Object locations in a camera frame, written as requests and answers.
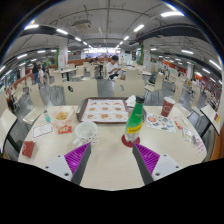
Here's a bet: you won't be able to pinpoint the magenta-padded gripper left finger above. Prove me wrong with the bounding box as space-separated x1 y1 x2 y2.
44 142 92 186

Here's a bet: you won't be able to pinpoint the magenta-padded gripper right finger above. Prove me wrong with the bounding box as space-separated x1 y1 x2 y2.
132 142 183 186

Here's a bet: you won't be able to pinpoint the green drink bottle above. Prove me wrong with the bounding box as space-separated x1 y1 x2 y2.
124 95 146 144

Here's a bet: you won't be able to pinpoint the flat round red coaster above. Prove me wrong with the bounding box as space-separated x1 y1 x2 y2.
121 134 141 148

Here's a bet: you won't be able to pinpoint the white polka-dot mug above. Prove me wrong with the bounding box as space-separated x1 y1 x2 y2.
72 120 99 148

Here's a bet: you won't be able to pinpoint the small red sauce packet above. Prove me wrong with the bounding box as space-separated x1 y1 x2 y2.
57 124 73 135

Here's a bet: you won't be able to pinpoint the colourful printed paper flyer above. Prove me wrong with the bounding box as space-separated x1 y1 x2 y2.
145 113 177 134

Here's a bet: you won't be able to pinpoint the white paper card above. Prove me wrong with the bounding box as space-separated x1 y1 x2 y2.
32 123 54 139

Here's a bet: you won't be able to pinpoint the clear plastic wrapper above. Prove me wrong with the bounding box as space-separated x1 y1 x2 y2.
182 126 198 144

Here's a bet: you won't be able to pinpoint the red paper carton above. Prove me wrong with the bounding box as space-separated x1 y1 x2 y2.
21 140 37 159

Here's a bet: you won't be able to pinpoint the small clear sanitizer bottle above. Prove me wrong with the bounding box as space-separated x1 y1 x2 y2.
43 109 52 124

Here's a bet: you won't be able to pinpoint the red paper cup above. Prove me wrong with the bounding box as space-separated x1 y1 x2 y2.
160 96 176 118

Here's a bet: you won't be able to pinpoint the crumpled white napkin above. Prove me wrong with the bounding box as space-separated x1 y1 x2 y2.
124 94 138 108

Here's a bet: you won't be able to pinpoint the beige chair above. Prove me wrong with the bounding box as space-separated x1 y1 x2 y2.
22 83 48 126
63 79 99 107
113 78 147 99

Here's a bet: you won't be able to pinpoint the far beige chairs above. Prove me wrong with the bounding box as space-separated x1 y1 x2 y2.
13 59 208 101

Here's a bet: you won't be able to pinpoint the person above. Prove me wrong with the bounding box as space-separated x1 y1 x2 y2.
38 64 46 86
31 62 40 85
105 54 122 81

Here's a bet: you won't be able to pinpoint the ceiling air conditioner unit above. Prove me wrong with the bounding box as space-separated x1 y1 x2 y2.
71 19 93 31

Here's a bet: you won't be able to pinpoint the ceiling lights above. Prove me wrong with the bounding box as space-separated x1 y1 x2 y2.
0 9 223 81

